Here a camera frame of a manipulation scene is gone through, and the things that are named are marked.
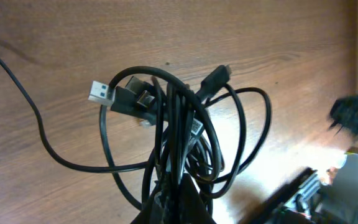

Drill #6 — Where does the black usb cables bundle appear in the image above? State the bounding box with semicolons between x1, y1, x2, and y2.
87;64;273;218

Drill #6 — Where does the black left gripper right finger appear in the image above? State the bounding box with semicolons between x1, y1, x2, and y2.
240;168;318;224

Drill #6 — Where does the long thin black usb cable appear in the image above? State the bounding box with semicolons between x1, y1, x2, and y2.
0;45;149;174

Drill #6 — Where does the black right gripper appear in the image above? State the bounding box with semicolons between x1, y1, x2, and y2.
278;94;358;224

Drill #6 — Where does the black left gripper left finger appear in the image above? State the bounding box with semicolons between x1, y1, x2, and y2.
131;174;215;224

